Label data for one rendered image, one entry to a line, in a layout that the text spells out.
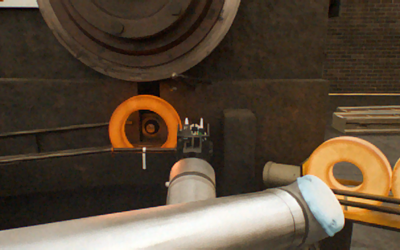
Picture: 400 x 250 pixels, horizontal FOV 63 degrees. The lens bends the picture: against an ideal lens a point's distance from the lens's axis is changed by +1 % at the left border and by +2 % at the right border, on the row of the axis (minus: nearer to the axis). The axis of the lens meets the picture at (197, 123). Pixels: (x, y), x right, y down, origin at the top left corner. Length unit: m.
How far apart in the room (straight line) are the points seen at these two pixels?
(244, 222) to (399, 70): 7.65
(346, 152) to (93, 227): 0.53
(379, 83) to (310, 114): 6.91
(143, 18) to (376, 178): 0.55
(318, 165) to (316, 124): 0.23
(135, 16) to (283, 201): 0.46
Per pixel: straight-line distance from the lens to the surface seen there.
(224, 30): 0.77
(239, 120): 0.78
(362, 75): 7.64
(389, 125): 4.36
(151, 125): 0.91
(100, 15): 0.71
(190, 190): 0.56
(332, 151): 0.71
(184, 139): 0.70
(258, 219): 0.41
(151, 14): 0.69
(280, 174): 0.76
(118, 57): 0.77
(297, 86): 0.90
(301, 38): 0.95
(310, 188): 0.50
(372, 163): 0.70
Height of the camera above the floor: 0.96
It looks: 13 degrees down
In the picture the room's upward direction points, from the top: straight up
